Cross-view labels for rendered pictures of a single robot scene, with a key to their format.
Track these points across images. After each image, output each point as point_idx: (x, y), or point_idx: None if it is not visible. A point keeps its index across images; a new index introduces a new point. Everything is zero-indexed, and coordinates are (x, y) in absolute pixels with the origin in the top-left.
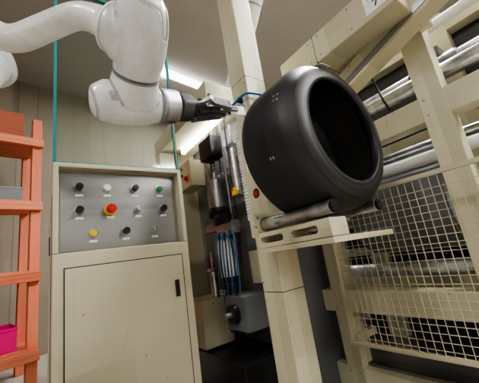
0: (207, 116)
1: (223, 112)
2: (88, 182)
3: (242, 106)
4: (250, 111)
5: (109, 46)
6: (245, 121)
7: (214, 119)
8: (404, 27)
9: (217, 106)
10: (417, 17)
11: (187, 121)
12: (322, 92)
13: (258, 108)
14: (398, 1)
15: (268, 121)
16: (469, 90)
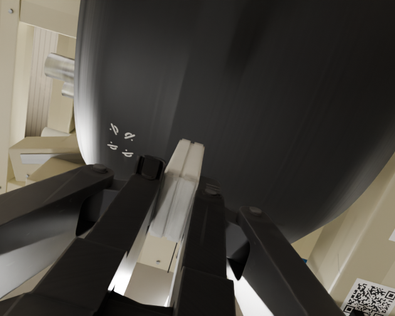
0: (269, 293)
1: (145, 195)
2: None
3: (364, 304)
4: (268, 211)
5: None
6: (303, 192)
7: (275, 234)
8: (68, 148)
9: None
10: (53, 145)
11: None
12: None
13: (219, 182)
14: (31, 175)
15: (173, 67)
16: (76, 13)
